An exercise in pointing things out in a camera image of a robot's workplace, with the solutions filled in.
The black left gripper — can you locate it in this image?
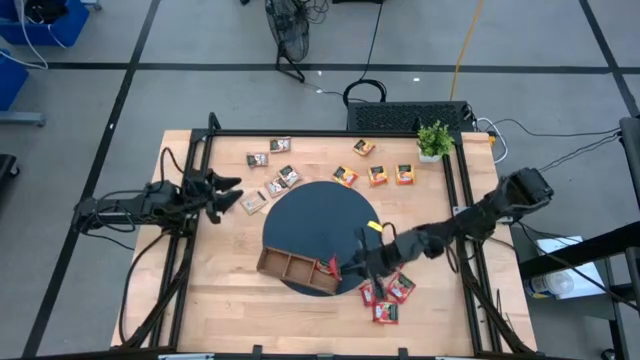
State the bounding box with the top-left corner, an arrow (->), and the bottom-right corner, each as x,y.
182,168 -> 246,226

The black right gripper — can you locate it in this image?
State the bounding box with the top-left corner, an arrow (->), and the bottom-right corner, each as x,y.
340,227 -> 407,301

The red strawberry tea packet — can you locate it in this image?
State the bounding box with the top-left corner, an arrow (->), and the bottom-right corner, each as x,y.
359,282 -> 377,308
372,301 -> 400,325
315,255 -> 344,282
385,271 -> 417,305

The orange tea bag packet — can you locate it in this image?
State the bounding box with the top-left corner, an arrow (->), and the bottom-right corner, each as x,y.
351,138 -> 376,157
394,163 -> 416,186
332,165 -> 360,189
367,165 -> 389,188

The round dark blue woven placemat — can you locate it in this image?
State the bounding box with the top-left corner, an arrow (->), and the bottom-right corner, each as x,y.
262,180 -> 382,297

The wooden three-compartment box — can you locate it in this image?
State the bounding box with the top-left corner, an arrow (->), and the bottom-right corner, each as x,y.
256,245 -> 342,296

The green plant in white pot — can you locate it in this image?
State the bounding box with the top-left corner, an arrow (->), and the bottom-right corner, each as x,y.
416,119 -> 456,164

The black mesh computer case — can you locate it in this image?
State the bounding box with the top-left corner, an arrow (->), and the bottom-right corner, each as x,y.
346,101 -> 475,134

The black floor fan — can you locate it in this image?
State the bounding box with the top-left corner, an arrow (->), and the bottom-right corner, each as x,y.
263,0 -> 311,84

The round white container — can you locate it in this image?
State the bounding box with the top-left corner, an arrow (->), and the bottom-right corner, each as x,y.
524,269 -> 576,300

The grey metal cart base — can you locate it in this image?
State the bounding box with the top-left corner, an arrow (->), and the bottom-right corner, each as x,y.
0,110 -> 47,127

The black metal stand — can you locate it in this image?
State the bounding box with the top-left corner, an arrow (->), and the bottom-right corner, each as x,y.
517,115 -> 640,360

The blue plastic bin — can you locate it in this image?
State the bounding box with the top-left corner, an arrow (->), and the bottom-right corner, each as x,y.
0,0 -> 90,47
0,49 -> 30,112

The white paper sheet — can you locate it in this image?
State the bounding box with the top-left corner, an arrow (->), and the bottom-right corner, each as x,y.
524,235 -> 607,301

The black aluminium table frame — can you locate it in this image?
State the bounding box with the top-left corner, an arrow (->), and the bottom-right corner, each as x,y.
119,112 -> 539,360

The coiled black cable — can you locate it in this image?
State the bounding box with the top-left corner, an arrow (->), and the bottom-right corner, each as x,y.
342,0 -> 389,107

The yellow extension cord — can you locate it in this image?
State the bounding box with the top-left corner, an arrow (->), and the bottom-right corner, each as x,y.
448,0 -> 485,101

